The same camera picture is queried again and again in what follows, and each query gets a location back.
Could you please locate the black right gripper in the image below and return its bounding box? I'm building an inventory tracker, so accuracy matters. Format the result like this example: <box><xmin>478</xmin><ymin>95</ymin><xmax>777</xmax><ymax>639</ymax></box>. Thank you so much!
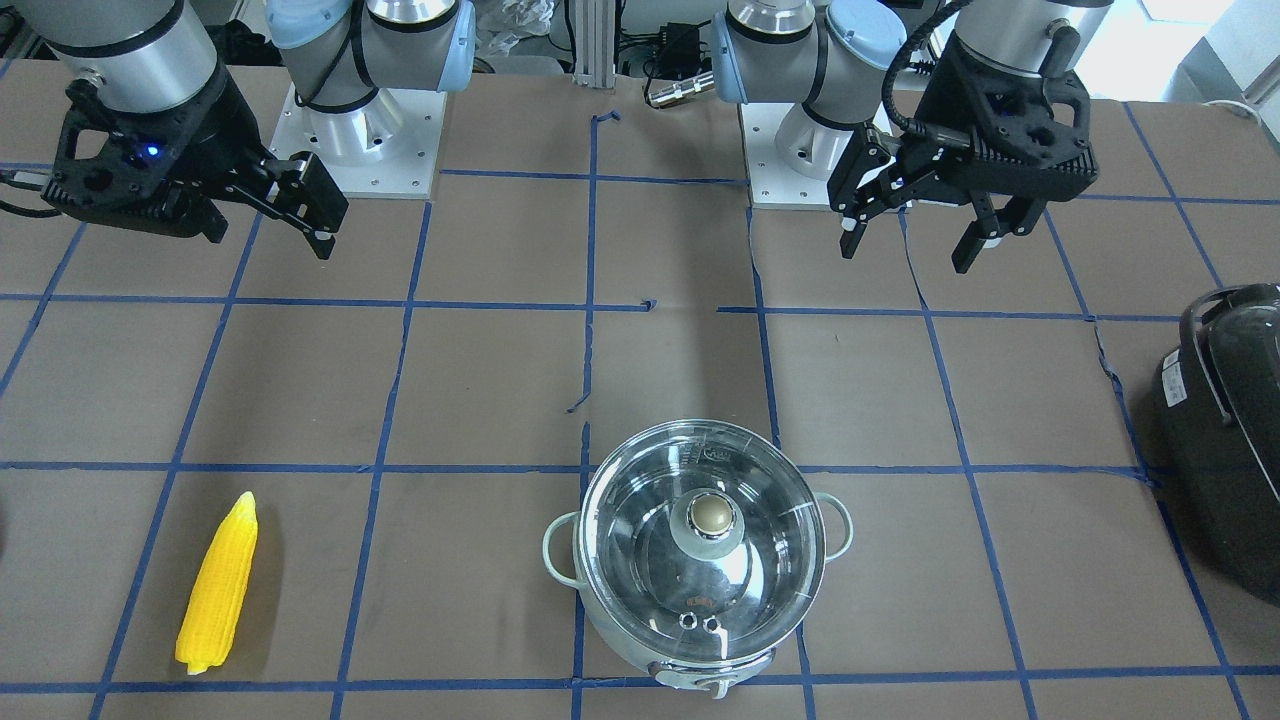
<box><xmin>40</xmin><ymin>72</ymin><xmax>349</xmax><ymax>260</ymax></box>

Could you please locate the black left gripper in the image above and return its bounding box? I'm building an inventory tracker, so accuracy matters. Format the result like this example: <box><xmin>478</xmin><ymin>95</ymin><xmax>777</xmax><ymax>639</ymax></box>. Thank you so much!
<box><xmin>828</xmin><ymin>32</ymin><xmax>1100</xmax><ymax>274</ymax></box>

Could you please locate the glass pot lid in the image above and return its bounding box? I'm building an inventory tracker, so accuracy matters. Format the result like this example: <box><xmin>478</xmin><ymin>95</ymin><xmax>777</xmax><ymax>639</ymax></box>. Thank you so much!
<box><xmin>581</xmin><ymin>420</ymin><xmax>827</xmax><ymax>667</ymax></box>

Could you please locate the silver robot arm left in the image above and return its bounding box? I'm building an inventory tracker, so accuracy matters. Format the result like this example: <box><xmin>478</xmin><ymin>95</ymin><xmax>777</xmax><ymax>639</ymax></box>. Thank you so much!
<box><xmin>710</xmin><ymin>1</ymin><xmax>1111</xmax><ymax>274</ymax></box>

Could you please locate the pale green cooking pot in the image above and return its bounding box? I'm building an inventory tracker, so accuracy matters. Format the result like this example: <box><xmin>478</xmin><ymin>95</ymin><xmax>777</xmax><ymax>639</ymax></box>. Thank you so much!
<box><xmin>541</xmin><ymin>420</ymin><xmax>855</xmax><ymax>700</ymax></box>

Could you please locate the silver metal connector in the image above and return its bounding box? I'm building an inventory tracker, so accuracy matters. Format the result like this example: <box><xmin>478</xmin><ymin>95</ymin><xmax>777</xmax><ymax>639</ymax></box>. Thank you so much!
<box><xmin>644</xmin><ymin>70</ymin><xmax>716</xmax><ymax>110</ymax></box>

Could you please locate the black rice cooker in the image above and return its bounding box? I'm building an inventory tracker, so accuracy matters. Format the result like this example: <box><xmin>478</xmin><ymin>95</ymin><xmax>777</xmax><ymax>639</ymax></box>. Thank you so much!
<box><xmin>1153</xmin><ymin>283</ymin><xmax>1279</xmax><ymax>605</ymax></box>

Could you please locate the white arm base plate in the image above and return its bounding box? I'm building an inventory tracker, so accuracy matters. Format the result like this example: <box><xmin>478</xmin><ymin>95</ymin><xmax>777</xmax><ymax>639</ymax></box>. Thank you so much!
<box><xmin>739</xmin><ymin>102</ymin><xmax>852</xmax><ymax>211</ymax></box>
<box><xmin>269</xmin><ymin>86</ymin><xmax>451</xmax><ymax>200</ymax></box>

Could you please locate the aluminium frame post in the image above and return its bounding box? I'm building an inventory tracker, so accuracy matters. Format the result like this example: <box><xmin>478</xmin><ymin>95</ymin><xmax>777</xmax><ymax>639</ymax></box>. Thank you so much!
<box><xmin>567</xmin><ymin>1</ymin><xmax>620</xmax><ymax>91</ymax></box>

